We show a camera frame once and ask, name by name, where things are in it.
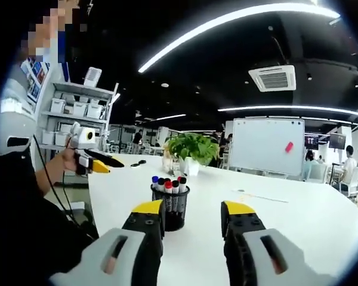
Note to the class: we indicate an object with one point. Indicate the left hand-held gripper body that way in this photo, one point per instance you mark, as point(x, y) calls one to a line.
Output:
point(83, 138)

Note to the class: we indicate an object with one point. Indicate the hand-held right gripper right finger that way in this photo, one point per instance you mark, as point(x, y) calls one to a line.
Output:
point(256, 256)

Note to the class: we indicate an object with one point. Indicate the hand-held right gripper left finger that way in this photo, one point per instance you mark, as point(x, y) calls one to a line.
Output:
point(119, 253)

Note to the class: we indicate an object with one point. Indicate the bunch of whiteboard markers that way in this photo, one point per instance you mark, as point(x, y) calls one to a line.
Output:
point(168, 184)

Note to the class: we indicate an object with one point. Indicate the black mesh pen holder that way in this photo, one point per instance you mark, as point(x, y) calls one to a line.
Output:
point(170, 208)

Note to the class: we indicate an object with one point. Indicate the white framed whiteboard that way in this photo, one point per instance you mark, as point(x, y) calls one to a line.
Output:
point(265, 146)

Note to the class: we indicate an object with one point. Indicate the red whiteboard eraser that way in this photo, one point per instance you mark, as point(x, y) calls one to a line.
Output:
point(289, 147)

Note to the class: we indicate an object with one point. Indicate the person's left hand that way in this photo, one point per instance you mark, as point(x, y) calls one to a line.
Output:
point(68, 161)

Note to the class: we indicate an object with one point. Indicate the grey metal shelf unit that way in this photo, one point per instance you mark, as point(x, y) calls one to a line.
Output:
point(77, 117)

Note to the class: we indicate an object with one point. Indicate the small black flat object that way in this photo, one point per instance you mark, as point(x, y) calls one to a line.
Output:
point(138, 163)

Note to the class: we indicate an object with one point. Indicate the row of white storage boxes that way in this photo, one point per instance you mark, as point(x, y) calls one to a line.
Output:
point(74, 108)

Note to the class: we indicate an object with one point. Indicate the clear glass jar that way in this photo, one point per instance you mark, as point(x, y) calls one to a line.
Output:
point(170, 164)

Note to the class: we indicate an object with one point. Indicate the white ribbed appliance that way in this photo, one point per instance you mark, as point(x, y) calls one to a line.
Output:
point(92, 77)

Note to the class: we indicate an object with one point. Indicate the grey chest device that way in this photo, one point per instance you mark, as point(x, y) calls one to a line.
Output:
point(16, 119)

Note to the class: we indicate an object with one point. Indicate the green potted plant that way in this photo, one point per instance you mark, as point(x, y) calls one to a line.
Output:
point(192, 149)

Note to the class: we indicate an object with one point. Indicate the person's dark clothing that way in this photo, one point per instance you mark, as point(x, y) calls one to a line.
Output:
point(27, 232)

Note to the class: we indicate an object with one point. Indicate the white office chair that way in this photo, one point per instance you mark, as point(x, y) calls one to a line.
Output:
point(355, 181)

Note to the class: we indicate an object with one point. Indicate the short curved ceiling light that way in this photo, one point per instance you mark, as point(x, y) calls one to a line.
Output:
point(292, 108)

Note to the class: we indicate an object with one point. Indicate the ceiling air conditioner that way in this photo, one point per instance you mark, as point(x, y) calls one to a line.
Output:
point(273, 78)

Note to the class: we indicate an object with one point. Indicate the long curved ceiling light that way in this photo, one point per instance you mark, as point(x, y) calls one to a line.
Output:
point(226, 24)

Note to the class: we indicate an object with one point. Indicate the wall poster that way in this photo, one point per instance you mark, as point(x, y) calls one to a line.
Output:
point(35, 77)

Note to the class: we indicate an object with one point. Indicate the dark wall monitor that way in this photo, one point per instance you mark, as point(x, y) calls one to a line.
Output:
point(337, 141)

